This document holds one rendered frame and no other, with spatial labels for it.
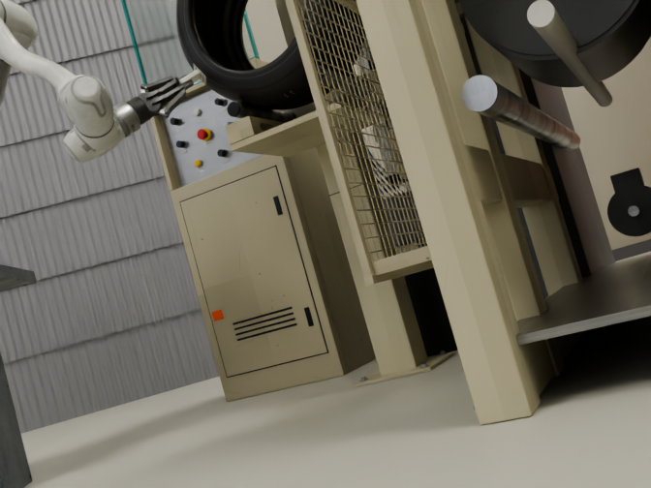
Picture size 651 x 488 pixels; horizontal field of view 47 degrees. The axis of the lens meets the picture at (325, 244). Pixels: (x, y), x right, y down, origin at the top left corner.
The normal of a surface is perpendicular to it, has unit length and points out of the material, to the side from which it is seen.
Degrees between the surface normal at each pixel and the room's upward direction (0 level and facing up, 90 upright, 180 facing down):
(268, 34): 90
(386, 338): 90
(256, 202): 90
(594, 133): 90
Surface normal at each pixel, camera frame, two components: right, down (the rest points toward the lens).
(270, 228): -0.42, 0.06
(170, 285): 0.09, -0.10
